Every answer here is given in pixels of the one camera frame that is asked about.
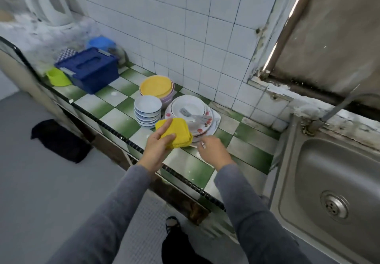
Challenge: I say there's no person's left hand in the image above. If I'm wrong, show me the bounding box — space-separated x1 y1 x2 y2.
137 118 178 174

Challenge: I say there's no person's right hand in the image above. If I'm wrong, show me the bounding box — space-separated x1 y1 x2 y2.
196 135 237 171

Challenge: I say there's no stack of small white bowls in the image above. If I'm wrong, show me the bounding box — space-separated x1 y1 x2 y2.
133 95 163 128

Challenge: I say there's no metal fork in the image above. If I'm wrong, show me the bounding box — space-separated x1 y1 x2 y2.
180 108 210 122

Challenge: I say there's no person's right forearm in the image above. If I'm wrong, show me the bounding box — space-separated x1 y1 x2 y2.
214 164 312 264

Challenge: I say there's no person's black shoe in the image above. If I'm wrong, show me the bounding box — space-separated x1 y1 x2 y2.
160 216 215 264

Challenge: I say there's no glass jar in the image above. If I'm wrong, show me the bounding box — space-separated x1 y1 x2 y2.
110 44 128 66

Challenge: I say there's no blue plastic box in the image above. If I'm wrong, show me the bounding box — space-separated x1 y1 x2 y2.
55 47 120 95

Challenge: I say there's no blue plastic bowl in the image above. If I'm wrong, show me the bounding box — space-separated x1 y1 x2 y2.
88 35 117 52

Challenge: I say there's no lime green plastic bowl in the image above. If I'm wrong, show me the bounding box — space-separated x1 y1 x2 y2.
45 66 73 88

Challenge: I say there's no stainless steel sink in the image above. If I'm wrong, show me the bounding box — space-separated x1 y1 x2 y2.
270 115 380 264

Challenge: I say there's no metal faucet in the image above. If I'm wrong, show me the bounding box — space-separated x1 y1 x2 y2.
302 83 380 137

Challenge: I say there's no white electric kettle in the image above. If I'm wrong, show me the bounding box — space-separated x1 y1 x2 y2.
21 0 75 27

